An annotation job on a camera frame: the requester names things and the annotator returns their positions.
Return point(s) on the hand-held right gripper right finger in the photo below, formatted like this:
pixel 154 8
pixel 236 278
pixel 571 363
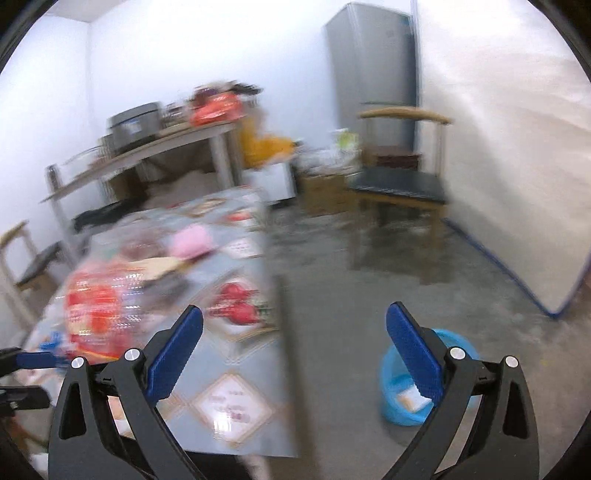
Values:
pixel 413 355

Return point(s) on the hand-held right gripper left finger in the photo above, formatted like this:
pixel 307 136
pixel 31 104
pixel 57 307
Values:
pixel 178 355

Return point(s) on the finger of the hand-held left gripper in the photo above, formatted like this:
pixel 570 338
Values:
pixel 23 398
pixel 27 360

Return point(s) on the blue plastic basket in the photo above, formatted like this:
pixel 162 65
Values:
pixel 392 392

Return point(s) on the red snack packet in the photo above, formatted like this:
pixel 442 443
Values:
pixel 99 309

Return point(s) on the pink packet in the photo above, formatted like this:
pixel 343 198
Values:
pixel 191 242

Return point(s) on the table with fruit print cloth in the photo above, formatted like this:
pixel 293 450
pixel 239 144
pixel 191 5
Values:
pixel 240 369

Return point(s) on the wooden chair black seat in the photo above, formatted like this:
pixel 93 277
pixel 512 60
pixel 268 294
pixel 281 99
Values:
pixel 39 265
pixel 397 184

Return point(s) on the black bag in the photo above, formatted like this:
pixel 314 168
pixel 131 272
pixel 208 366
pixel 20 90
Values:
pixel 104 213

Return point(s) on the white sack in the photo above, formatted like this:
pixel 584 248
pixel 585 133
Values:
pixel 184 187

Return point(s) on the cardboard box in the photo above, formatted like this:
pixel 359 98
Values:
pixel 124 182
pixel 323 194

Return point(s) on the steel thermos bottle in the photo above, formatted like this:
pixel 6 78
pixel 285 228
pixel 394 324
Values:
pixel 53 177

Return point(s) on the dark brown stool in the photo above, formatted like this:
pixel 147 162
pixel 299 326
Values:
pixel 397 159

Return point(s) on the white box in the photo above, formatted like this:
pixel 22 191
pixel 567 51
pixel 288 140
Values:
pixel 279 182

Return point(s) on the clear plastic bowl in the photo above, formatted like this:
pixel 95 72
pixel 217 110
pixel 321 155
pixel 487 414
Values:
pixel 85 159

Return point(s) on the white plastic bags pile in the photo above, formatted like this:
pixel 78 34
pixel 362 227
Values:
pixel 332 157

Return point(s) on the yellow plastic bag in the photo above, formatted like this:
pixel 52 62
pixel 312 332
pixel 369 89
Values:
pixel 261 147

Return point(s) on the grey rice cooker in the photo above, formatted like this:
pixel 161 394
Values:
pixel 134 127

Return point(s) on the orange red plastic bag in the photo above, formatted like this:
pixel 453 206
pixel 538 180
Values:
pixel 214 108

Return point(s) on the silver refrigerator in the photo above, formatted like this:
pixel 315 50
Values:
pixel 369 60

